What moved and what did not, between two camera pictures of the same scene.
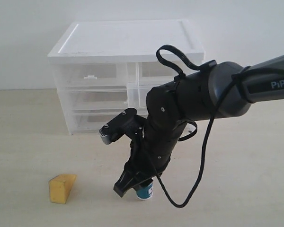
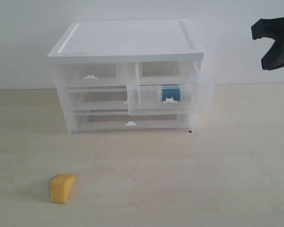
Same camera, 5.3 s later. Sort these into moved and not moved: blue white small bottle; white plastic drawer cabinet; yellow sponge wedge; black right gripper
Moved: black right gripper; blue white small bottle
Not moved: white plastic drawer cabinet; yellow sponge wedge
